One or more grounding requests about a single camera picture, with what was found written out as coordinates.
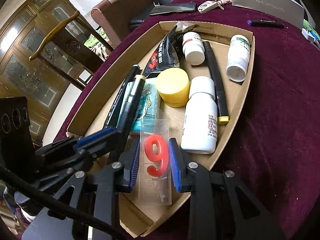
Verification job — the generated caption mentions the blue cartoon tissue pack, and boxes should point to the blue cartoon tissue pack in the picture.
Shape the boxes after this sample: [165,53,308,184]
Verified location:
[130,77,161,135]

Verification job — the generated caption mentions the wooden chair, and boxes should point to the wooden chair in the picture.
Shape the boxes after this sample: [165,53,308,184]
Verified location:
[29,11,114,90]

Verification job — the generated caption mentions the black snack bag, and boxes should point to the black snack bag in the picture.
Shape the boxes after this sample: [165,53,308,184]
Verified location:
[143,21,195,77]

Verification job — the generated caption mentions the yellow round jar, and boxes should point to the yellow round jar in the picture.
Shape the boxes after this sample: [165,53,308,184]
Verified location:
[156,67,190,108]

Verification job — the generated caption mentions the green cloth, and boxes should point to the green cloth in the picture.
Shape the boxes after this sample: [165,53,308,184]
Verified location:
[303,19,316,33]

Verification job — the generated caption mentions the cardboard tray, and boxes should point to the cardboard tray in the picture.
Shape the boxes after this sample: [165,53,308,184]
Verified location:
[67,21,255,237]

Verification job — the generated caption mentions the small white charger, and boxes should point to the small white charger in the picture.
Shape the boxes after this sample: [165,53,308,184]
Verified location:
[302,28,319,43]

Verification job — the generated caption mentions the white small bottle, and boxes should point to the white small bottle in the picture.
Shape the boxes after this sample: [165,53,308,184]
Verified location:
[182,31,205,66]

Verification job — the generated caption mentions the thin black pen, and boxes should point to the thin black pen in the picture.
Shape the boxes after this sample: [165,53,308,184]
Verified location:
[203,41,229,125]

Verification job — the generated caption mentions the white bottle green label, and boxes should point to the white bottle green label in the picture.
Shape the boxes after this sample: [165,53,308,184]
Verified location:
[226,35,251,82]

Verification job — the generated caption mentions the wooden cabinet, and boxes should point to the wooden cabinet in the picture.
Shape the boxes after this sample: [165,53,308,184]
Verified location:
[1,0,93,145]

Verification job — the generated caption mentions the black smartphone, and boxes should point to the black smartphone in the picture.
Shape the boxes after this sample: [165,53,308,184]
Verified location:
[149,2,196,16]

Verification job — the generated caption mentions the black marker yellow caps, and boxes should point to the black marker yellow caps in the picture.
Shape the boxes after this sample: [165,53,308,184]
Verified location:
[103,64,141,129]

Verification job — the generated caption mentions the white bottle red label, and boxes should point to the white bottle red label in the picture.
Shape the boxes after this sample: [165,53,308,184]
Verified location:
[181,76,217,154]

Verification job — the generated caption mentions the white car key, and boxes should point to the white car key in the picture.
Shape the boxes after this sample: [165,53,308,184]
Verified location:
[197,0,232,14]

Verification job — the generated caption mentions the black marker purple cap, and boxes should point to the black marker purple cap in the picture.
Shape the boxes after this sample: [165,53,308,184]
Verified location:
[247,20,284,29]

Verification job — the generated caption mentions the maroon chair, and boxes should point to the maroon chair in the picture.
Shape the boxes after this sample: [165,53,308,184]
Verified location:
[91,0,155,47]

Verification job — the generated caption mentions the black cable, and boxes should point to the black cable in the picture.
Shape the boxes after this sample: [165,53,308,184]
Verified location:
[0,164,126,240]

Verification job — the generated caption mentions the black marker cream caps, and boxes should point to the black marker cream caps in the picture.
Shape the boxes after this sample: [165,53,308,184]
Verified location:
[117,75,146,137]

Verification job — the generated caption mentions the red number nine candle pack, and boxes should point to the red number nine candle pack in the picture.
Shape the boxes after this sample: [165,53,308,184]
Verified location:
[138,118,172,205]

